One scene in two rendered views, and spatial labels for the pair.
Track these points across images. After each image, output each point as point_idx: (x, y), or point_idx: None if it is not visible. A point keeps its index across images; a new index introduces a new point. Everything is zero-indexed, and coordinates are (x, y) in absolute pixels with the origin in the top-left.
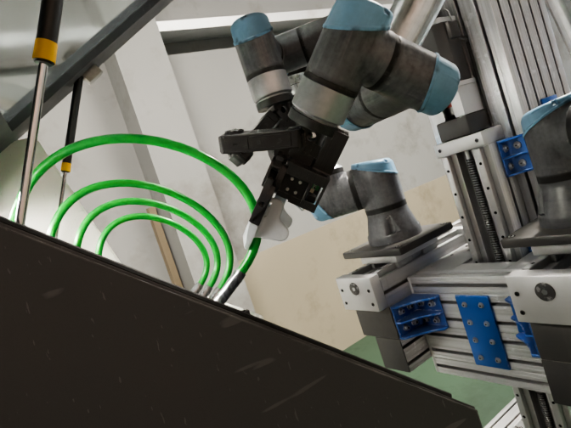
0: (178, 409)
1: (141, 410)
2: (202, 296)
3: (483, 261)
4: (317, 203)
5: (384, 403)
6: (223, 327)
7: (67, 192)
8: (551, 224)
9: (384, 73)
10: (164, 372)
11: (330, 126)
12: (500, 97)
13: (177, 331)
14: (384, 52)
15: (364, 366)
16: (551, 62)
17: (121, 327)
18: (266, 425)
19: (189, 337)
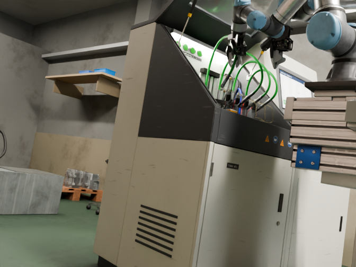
0: (175, 76)
1: (172, 74)
2: (187, 60)
3: None
4: (232, 53)
5: (199, 92)
6: (185, 65)
7: (262, 61)
8: None
9: (239, 17)
10: (176, 69)
11: (234, 32)
12: None
13: (180, 63)
14: (238, 11)
15: (200, 83)
16: None
17: (175, 60)
18: (183, 86)
19: (180, 65)
